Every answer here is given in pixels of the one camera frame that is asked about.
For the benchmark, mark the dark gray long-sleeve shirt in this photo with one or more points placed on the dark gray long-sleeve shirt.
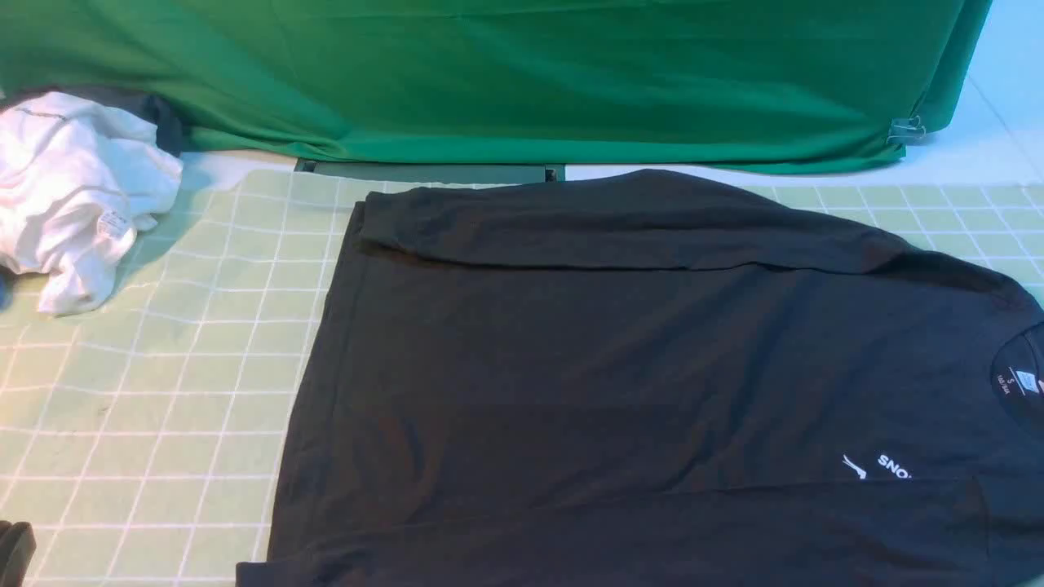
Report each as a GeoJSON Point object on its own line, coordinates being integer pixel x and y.
{"type": "Point", "coordinates": [657, 380]}

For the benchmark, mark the black robot arm left side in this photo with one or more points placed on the black robot arm left side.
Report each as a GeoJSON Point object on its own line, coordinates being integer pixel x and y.
{"type": "Point", "coordinates": [17, 548]}

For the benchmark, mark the dark garment behind white shirt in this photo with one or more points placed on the dark garment behind white shirt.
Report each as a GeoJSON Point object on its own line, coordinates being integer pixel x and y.
{"type": "Point", "coordinates": [171, 135]}

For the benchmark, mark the crumpled white shirt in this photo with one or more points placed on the crumpled white shirt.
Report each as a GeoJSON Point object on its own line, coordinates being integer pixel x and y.
{"type": "Point", "coordinates": [79, 182]}

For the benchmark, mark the dark green base bar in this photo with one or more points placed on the dark green base bar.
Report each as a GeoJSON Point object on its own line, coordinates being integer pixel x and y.
{"type": "Point", "coordinates": [418, 173]}

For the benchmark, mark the green backdrop cloth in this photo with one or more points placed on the green backdrop cloth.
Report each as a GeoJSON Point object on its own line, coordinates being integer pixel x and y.
{"type": "Point", "coordinates": [780, 87]}

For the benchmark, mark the light green grid tablecloth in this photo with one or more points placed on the light green grid tablecloth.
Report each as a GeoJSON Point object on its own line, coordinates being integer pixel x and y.
{"type": "Point", "coordinates": [143, 442]}

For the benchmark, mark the metal binder clip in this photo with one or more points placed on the metal binder clip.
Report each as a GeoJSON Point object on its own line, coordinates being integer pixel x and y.
{"type": "Point", "coordinates": [905, 131]}

